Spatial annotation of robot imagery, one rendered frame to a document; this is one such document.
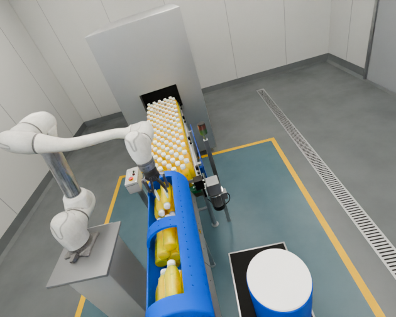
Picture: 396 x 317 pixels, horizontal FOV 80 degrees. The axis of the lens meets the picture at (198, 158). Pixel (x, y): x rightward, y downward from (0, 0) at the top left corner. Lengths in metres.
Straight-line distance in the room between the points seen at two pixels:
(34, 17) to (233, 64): 4.11
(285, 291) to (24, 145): 1.33
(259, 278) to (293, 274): 0.15
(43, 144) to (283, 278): 1.25
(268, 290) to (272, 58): 5.34
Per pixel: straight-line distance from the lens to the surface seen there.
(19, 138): 1.35
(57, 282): 1.74
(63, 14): 6.01
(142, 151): 1.16
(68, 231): 1.62
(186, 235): 1.23
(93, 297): 2.06
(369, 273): 2.50
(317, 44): 6.38
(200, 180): 1.77
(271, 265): 1.27
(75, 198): 1.71
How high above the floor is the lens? 2.16
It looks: 35 degrees down
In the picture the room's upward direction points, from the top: 18 degrees counter-clockwise
